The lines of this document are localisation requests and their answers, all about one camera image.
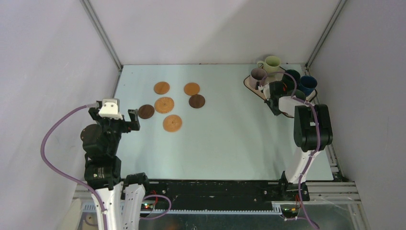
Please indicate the wooden serving tray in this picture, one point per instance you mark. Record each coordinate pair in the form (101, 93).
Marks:
(277, 76)

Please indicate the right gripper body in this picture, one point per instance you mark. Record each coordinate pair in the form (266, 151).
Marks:
(274, 103)

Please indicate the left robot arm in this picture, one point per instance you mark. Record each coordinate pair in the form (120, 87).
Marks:
(104, 177)

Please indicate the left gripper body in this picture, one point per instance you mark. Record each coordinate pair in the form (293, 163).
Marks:
(113, 126)

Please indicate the scalloped light wood coaster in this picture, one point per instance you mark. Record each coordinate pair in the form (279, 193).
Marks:
(164, 105)

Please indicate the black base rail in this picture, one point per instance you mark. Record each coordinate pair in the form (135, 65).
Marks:
(226, 195)

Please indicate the dark green mug front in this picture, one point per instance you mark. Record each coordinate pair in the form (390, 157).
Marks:
(298, 94)

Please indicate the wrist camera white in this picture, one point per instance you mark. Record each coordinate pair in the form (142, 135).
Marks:
(264, 91)
(110, 109)

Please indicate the dark green mug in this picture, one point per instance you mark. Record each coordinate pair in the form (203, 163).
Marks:
(298, 94)
(291, 78)

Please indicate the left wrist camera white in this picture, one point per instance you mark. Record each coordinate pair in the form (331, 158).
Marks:
(110, 109)

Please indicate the light green mug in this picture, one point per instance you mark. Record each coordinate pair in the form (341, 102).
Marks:
(270, 64)

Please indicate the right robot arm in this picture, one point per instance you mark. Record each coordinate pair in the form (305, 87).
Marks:
(312, 130)

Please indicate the mauve mug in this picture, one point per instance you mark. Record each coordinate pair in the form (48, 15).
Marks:
(257, 77)

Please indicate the patterned light wood coaster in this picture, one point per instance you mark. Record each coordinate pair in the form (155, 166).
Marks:
(172, 123)

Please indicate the aluminium frame rail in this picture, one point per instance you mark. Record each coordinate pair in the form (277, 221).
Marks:
(334, 193)

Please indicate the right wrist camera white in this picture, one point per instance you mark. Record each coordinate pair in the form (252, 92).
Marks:
(264, 91)

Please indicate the dark wood coaster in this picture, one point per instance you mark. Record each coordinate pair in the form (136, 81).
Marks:
(146, 111)
(197, 101)

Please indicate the blue mug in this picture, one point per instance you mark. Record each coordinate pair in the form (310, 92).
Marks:
(307, 84)

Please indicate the dark green mug back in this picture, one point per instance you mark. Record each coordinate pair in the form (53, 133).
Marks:
(291, 78)

